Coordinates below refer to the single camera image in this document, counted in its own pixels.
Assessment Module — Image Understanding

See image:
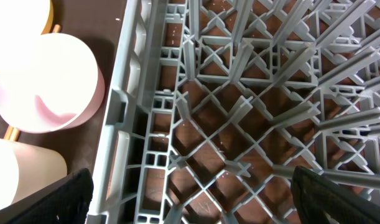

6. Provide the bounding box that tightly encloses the grey dishwasher rack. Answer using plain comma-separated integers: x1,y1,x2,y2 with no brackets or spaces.
87,0,380,223

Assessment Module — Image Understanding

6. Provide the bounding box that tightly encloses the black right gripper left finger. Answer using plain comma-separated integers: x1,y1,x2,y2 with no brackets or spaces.
0,168,94,224

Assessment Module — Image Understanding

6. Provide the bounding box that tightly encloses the pale green cup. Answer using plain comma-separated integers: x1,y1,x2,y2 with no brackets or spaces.
0,138,67,210

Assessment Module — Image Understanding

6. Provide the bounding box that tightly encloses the dark brown serving tray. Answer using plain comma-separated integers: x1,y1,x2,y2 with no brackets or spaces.
19,0,126,172

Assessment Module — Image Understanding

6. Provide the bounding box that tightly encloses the yellow round plate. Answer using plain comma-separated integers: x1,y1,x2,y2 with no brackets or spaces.
0,0,54,68

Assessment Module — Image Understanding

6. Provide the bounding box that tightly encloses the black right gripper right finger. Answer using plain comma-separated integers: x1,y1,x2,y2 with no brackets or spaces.
290,166,380,224

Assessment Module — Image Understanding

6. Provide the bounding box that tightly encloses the pink bowl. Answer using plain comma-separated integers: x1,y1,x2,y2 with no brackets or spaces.
0,33,105,133

